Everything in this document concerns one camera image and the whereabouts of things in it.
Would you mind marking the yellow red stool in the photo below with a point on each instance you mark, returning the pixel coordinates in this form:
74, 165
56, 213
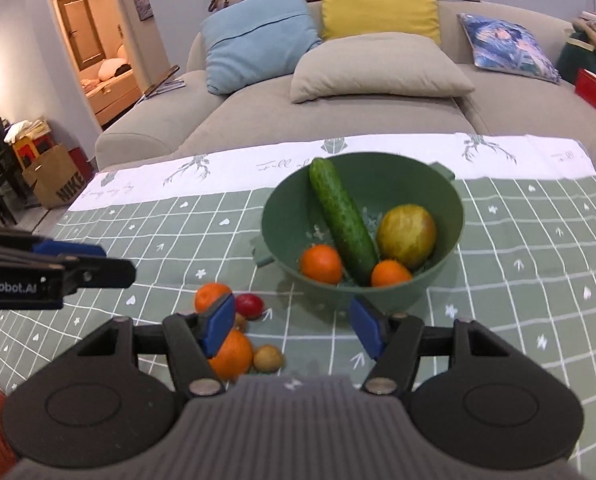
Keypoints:
30, 150

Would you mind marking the wooden door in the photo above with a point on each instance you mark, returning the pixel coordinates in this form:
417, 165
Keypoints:
80, 30

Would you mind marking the brown paper bag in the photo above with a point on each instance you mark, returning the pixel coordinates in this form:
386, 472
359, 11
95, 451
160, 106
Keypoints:
58, 175

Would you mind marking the yellow cushion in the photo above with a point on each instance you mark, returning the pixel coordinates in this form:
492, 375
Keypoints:
377, 5

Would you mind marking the green cucumber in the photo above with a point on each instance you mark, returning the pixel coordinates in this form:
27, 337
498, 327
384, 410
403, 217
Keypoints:
343, 220

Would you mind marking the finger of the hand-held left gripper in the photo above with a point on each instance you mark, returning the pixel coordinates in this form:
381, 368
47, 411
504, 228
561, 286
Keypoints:
103, 272
73, 248

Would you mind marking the light blue cushion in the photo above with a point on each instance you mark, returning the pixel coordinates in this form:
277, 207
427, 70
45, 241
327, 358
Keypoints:
258, 40

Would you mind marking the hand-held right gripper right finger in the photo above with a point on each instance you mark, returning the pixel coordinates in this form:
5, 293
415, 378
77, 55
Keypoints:
367, 330

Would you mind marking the bed with bedding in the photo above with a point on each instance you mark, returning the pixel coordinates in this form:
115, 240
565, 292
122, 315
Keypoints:
110, 80

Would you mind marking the yellow red apple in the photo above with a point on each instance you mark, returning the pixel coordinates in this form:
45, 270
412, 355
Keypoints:
407, 232

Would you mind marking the small orange tangerine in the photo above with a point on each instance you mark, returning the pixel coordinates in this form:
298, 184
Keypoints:
322, 264
390, 274
209, 297

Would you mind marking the brown kiwi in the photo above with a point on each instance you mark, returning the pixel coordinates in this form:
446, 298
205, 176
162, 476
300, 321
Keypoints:
268, 358
240, 322

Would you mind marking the red box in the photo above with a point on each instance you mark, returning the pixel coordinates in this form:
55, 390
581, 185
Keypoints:
595, 95

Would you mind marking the red plum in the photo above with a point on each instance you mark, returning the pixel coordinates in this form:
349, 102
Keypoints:
249, 306

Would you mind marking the green colander bowl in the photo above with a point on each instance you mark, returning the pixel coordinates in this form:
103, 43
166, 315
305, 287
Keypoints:
417, 195

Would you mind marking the large orange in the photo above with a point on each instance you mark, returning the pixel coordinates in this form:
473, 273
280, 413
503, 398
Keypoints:
235, 357

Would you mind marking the blue printed cushion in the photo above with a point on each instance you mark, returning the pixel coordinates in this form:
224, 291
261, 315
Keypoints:
507, 47

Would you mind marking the beige sofa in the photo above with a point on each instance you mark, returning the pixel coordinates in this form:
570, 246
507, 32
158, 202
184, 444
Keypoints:
218, 125

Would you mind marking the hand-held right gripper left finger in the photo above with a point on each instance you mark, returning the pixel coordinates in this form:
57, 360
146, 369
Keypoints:
217, 327

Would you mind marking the green plush bag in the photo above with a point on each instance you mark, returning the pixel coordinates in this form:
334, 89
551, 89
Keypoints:
585, 47

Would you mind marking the green checked tablecloth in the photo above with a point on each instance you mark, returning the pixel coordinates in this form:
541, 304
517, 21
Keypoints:
527, 260

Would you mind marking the beige cushion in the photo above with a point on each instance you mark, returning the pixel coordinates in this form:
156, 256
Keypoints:
377, 70

